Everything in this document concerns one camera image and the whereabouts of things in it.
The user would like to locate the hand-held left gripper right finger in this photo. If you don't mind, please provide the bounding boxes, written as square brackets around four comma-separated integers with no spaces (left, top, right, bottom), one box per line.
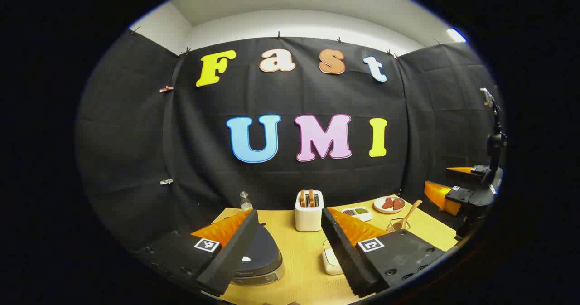
[321,207,447,298]

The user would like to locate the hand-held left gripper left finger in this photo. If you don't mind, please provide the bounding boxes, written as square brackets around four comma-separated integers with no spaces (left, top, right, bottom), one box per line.
[134,209,260,297]

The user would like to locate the clear rice container box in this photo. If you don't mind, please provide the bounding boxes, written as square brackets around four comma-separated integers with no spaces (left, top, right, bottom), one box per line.
[323,238,345,276]

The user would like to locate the black rice cooker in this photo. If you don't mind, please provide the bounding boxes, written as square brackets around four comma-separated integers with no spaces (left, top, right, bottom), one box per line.
[231,223,286,286]

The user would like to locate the wooden spoon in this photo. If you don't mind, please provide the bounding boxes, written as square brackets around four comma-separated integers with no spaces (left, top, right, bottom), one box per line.
[392,200,423,231]

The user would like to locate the wire chopstick holder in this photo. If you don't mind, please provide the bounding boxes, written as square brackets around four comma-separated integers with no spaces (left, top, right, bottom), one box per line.
[386,218,411,233]

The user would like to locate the white divided grain dish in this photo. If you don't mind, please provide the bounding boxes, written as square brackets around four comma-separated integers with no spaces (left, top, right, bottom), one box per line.
[341,207,374,222]

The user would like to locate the white toaster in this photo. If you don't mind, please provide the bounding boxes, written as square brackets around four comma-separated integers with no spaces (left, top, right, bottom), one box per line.
[295,190,324,232]

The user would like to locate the white plate with red food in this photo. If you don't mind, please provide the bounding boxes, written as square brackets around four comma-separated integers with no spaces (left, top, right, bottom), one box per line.
[374,196,406,214]

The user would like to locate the black backdrop cloth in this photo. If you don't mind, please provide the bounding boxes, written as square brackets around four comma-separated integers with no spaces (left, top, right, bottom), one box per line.
[75,29,506,251]

